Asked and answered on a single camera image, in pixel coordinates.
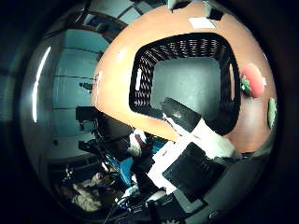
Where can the white paper sheet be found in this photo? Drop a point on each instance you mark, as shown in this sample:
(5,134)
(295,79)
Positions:
(202,23)

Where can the red strawberry plush toy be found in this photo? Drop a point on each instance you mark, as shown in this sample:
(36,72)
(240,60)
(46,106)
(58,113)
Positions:
(255,81)

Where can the person in light clothes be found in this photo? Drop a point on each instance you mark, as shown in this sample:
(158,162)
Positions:
(85,196)

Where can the long ceiling light strip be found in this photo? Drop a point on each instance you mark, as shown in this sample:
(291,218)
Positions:
(39,84)

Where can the black mesh basket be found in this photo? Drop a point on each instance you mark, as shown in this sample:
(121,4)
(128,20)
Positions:
(143,77)

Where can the small black flat object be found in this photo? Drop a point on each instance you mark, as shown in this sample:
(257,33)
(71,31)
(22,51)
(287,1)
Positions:
(215,14)

